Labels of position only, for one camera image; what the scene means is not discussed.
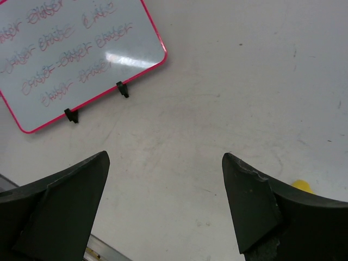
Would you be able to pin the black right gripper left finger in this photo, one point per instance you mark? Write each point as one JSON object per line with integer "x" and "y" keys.
{"x": 52, "y": 218}

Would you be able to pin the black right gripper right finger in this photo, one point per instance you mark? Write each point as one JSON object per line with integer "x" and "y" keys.
{"x": 275, "y": 221}

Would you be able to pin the yellow bone-shaped eraser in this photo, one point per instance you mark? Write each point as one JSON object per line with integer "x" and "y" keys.
{"x": 302, "y": 185}

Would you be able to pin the pink framed whiteboard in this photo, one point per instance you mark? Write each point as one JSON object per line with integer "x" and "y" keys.
{"x": 61, "y": 55}

